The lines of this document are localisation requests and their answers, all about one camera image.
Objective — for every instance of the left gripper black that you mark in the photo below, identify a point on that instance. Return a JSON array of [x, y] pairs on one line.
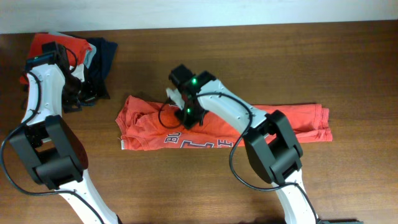
[[91, 94]]

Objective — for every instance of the folded red-orange shirt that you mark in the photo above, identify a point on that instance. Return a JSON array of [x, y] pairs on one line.
[[36, 48]]

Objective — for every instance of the folded dark navy garment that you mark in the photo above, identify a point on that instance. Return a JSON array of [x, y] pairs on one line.
[[102, 62]]

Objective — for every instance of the orange-red t-shirt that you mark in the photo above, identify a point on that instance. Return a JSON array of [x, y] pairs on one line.
[[142, 126]]

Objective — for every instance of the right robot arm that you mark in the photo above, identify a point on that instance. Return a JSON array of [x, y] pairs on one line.
[[273, 150]]

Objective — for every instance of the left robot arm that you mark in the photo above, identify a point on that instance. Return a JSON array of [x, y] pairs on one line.
[[49, 150]]

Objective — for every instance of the folded grey shirt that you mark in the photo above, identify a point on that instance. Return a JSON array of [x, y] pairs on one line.
[[90, 56]]

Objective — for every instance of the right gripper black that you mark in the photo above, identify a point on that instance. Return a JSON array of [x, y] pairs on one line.
[[188, 121]]

